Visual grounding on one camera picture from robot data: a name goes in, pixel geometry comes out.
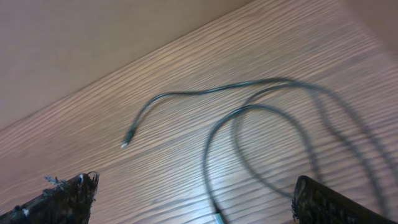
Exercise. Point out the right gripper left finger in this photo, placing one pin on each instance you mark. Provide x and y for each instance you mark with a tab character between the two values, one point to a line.
68	202

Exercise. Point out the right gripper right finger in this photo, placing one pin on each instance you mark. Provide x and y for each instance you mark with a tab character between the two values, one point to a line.
315	203

